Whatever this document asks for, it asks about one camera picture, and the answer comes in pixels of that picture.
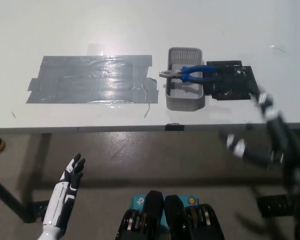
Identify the grey perforated plastic container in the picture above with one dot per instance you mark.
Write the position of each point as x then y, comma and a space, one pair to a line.
183, 97

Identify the black table leg with foot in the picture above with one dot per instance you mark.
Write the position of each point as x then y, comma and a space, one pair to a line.
272, 206
10, 195

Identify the grey duct tape patch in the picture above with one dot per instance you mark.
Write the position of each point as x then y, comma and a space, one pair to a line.
90, 80

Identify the black flat mat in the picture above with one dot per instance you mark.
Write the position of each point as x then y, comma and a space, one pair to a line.
233, 82

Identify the black tape piece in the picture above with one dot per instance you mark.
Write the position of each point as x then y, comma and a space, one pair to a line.
174, 127

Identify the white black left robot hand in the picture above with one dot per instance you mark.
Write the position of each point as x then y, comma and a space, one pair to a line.
65, 190

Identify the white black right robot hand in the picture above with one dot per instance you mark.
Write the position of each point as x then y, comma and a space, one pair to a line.
272, 117

